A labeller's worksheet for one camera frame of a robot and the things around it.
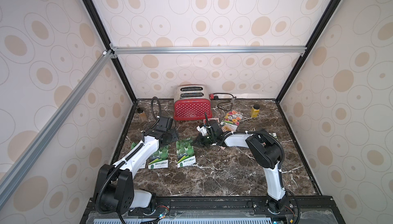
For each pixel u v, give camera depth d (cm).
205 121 112
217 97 121
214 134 78
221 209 73
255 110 104
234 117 110
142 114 101
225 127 103
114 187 41
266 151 54
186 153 89
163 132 62
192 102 95
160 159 89
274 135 100
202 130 91
